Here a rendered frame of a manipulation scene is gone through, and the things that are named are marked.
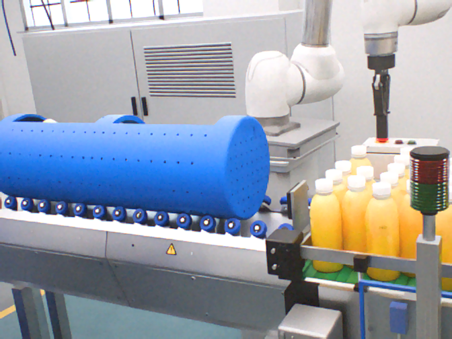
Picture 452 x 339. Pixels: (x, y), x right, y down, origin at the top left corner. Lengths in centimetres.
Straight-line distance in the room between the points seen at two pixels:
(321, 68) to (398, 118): 216
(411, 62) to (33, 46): 263
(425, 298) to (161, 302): 91
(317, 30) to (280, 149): 45
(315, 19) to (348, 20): 216
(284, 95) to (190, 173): 65
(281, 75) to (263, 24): 110
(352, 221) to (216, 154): 37
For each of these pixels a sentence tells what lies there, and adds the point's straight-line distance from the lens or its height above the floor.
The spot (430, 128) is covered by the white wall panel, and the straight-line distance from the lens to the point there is 415.
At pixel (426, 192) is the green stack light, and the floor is 119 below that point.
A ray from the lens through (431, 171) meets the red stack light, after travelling 98.
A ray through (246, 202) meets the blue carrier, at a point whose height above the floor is 101.
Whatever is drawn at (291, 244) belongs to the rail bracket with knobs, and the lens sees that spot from 129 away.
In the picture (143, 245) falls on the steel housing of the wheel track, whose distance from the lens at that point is 166.
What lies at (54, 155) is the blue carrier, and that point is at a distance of 175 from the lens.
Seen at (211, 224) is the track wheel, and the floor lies 96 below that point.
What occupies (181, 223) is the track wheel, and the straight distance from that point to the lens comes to 157.
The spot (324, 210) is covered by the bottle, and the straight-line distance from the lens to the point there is 130.
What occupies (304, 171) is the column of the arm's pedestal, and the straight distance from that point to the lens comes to 206.
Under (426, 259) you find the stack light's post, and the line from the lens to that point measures 105.
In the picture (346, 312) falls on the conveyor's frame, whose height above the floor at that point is 84.
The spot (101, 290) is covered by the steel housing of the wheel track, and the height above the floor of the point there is 68.
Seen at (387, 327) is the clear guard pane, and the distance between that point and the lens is 127.
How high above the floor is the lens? 152
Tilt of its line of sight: 16 degrees down
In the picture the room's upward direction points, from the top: 6 degrees counter-clockwise
